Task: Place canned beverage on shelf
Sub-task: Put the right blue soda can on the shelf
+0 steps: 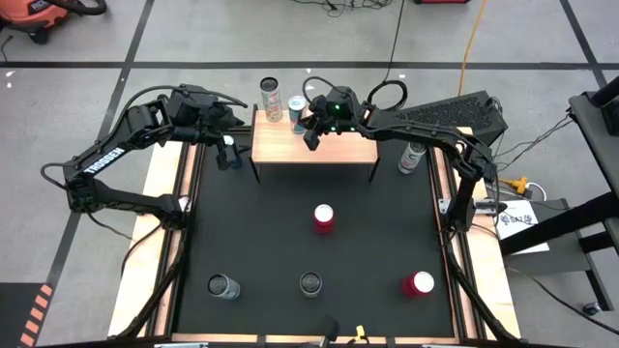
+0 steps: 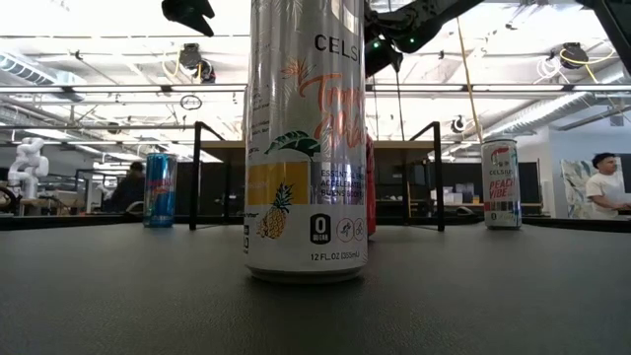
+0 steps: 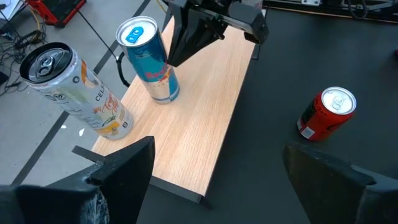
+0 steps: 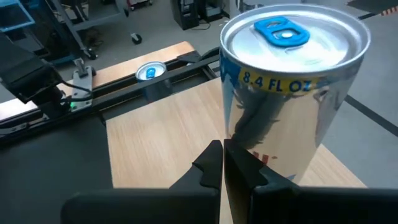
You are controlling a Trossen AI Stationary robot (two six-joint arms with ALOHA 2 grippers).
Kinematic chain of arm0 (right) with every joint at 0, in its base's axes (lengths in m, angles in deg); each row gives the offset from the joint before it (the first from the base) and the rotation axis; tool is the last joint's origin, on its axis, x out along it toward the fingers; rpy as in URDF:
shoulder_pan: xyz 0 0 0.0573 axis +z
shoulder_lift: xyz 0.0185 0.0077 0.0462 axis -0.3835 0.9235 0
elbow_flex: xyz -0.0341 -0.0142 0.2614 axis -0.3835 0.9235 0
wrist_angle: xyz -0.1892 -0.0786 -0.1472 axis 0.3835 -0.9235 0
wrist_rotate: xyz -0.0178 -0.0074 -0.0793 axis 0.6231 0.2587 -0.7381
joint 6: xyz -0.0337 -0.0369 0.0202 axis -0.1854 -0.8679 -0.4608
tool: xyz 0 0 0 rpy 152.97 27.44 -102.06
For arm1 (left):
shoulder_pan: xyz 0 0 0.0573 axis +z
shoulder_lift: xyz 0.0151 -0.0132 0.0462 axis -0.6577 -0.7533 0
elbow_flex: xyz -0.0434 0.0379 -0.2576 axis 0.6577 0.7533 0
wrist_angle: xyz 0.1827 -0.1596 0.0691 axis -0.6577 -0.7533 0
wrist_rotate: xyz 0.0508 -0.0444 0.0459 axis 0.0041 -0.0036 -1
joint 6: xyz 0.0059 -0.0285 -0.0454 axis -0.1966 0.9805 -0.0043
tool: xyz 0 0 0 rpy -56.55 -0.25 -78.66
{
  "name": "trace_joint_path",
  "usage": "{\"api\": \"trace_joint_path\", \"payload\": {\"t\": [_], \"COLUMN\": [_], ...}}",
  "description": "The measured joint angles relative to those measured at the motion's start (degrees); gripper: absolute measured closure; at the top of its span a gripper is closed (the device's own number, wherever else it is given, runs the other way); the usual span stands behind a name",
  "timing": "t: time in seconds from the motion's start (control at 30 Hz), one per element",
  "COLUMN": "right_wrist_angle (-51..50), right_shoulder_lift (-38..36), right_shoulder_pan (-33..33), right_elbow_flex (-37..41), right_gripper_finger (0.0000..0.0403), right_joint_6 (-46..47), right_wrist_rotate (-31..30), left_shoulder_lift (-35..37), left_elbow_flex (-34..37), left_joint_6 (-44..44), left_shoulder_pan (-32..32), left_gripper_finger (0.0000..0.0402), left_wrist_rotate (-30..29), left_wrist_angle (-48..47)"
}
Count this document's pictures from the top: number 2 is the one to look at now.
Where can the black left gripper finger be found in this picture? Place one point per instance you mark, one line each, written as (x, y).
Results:
(192, 12)

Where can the wooden shelf black metal legs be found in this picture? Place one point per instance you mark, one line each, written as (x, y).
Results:
(222, 151)

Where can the black table mat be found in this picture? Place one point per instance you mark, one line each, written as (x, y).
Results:
(148, 296)

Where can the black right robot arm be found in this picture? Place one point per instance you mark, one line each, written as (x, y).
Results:
(424, 24)

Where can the Celsius Peach Vibe can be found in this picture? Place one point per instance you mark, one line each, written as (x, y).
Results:
(501, 187)

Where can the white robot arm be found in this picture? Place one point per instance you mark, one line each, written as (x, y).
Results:
(27, 167)

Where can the leaf pattern painted panel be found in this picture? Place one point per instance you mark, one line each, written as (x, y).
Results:
(574, 187)

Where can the black rounded object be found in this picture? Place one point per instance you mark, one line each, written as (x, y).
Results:
(464, 211)

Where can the black table edge rail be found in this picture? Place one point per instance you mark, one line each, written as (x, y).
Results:
(64, 223)

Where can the silver Celsius can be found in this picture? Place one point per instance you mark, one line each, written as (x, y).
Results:
(244, 118)

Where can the Celsius can pineapple print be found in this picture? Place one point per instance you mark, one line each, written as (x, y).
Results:
(305, 148)

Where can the blue Red Bull can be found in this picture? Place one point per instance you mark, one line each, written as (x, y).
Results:
(160, 192)

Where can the red Coca-Cola can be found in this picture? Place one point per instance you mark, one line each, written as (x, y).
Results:
(371, 187)

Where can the black room divider panel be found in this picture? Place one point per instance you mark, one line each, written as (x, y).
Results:
(212, 187)

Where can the person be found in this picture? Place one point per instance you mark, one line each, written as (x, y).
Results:
(604, 190)
(129, 190)

